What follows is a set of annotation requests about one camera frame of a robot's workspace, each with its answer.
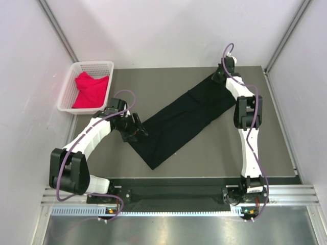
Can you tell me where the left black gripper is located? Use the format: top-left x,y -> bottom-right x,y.
114,112 -> 147,142

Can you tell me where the black t-shirt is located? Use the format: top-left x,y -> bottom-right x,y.
130,76 -> 236,169

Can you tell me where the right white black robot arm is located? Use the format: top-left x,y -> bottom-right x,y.
212,56 -> 264,202

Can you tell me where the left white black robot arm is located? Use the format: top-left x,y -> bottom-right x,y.
49,98 -> 148,203

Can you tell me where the crumpled red t-shirt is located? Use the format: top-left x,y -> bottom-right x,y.
72,72 -> 109,109

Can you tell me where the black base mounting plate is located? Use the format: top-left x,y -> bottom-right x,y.
86,177 -> 269,212

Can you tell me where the white perforated plastic basket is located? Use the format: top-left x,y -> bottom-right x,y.
57,61 -> 114,115

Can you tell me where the grey slotted cable duct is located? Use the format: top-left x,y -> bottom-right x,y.
51,205 -> 246,217

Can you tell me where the aluminium frame rail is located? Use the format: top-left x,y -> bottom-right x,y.
41,185 -> 320,206

